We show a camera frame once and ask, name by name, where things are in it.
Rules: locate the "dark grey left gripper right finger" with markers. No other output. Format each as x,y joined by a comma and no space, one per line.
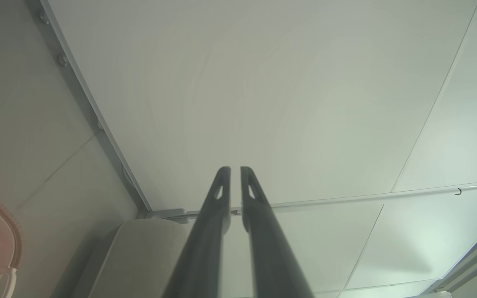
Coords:
267,248

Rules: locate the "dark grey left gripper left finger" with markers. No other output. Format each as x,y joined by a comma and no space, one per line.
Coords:
205,248

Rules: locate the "grey fabric sofa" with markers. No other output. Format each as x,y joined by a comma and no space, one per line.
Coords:
139,260

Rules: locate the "narrow white partition panel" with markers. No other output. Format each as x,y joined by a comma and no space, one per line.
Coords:
387,240

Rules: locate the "large white partition panel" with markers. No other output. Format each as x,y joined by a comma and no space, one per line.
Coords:
263,82

